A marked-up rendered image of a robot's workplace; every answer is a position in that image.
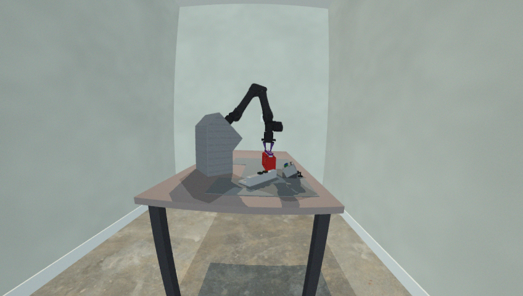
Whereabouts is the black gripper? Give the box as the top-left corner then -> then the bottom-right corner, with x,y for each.
261,131 -> 276,152

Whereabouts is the grey flat mat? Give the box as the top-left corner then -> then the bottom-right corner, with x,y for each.
205,158 -> 319,197

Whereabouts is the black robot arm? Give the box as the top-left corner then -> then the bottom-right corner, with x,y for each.
225,83 -> 283,132

